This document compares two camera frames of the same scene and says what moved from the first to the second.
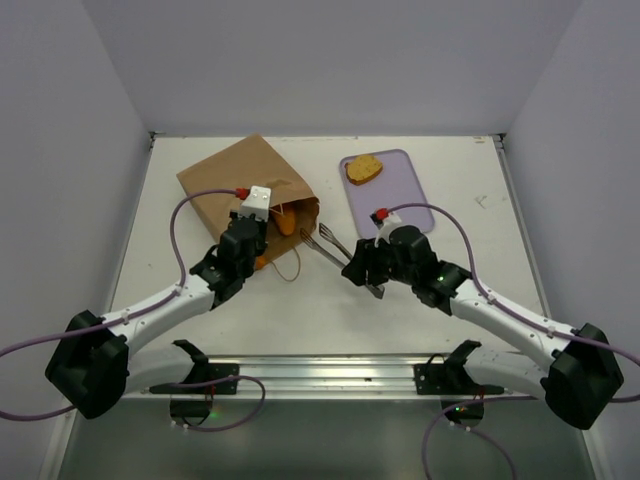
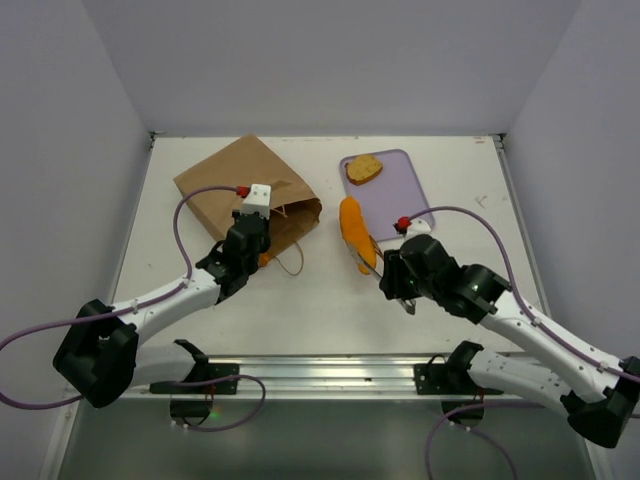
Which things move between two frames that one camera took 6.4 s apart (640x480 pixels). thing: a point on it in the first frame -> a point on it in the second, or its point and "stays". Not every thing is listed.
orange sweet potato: x=287 y=223 -> x=356 y=233
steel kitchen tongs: x=376 y=289 -> x=409 y=305
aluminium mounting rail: x=315 y=377 stays
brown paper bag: x=243 y=164 stays
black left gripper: x=262 y=227 stays
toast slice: x=362 y=169 stays
